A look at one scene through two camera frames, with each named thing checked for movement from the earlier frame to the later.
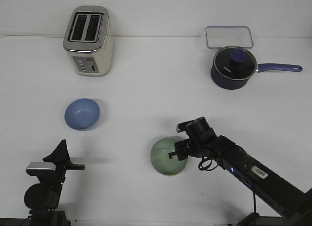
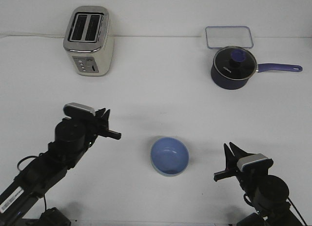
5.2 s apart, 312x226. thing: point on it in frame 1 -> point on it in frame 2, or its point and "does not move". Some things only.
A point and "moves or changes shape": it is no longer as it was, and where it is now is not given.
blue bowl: (82, 114) moves or changes shape
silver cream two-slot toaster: (88, 41) does not move
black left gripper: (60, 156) -> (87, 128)
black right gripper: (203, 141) -> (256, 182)
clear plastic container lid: (219, 37) does not move
